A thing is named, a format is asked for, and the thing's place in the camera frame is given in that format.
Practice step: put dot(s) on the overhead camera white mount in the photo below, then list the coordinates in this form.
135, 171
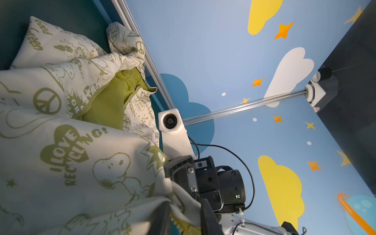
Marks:
321, 89

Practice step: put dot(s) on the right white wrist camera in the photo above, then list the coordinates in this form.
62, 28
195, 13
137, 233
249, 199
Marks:
175, 141

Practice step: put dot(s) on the aluminium right frame post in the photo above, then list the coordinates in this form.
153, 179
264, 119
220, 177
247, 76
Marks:
243, 107

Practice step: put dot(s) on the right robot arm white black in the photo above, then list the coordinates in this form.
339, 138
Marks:
221, 191

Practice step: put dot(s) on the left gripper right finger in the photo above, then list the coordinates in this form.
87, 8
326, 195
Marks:
209, 222

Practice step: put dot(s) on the aluminium back frame bar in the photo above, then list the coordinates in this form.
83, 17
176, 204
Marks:
127, 18

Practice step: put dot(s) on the white green printed jacket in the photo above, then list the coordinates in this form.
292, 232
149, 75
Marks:
80, 151

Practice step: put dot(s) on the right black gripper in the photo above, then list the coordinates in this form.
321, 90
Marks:
197, 177

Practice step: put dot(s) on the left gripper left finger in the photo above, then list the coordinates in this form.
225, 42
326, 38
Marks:
160, 223

